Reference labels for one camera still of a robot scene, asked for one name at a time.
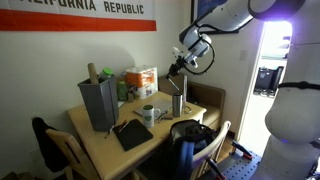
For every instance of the black storage bin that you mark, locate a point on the black storage bin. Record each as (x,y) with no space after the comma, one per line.
(268,81)

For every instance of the red black clamp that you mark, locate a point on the red black clamp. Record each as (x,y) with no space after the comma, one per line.
(242,149)
(215,168)

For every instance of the white light switch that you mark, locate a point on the white light switch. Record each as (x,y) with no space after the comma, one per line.
(243,55)

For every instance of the silver metal cup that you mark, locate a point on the silver metal cup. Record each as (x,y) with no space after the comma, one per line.
(177,105)

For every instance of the grey upright rod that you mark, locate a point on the grey upright rod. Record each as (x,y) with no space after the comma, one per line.
(184,91)

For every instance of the brown marker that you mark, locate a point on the brown marker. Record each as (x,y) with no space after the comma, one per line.
(167,117)

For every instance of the black jacket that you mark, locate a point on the black jacket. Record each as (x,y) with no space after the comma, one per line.
(46,146)

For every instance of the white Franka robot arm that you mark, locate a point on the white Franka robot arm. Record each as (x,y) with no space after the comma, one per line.
(293,113)

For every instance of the green plastic bottle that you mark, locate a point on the green plastic bottle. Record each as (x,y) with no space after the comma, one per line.
(122,91)

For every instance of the black flat notebook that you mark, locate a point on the black flat notebook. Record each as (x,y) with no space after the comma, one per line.
(132,133)

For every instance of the small brown jar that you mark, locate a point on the small brown jar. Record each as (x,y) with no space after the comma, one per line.
(130,97)

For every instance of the orange white paper towel pack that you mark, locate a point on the orange white paper towel pack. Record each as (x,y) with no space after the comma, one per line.
(142,81)

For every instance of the brown sofa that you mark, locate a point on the brown sofa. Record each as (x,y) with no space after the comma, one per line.
(208,96)

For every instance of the California Republic flag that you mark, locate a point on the California Republic flag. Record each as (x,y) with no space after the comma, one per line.
(76,20)

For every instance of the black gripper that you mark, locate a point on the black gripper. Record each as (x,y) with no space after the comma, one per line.
(179,64)

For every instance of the wooden chair with curved back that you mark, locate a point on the wooden chair with curved back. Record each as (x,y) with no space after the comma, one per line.
(213,146)

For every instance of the grey plastic bin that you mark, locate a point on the grey plastic bin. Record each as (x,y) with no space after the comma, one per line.
(98,106)

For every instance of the brown cardboard tube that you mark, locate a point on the brown cardboard tube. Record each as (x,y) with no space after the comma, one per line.
(93,73)

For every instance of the grey laptop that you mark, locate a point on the grey laptop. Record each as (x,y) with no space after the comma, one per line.
(160,105)

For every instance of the white mug with green print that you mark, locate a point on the white mug with green print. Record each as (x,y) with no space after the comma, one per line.
(148,115)

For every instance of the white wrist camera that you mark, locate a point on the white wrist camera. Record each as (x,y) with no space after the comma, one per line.
(177,51)

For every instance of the wooden chair with slotted back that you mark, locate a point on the wooden chair with slotted back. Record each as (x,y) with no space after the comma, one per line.
(71,153)

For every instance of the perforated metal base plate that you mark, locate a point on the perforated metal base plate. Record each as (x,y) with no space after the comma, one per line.
(243,168)

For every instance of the clear bottle with green cap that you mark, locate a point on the clear bottle with green cap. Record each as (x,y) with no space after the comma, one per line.
(106,74)

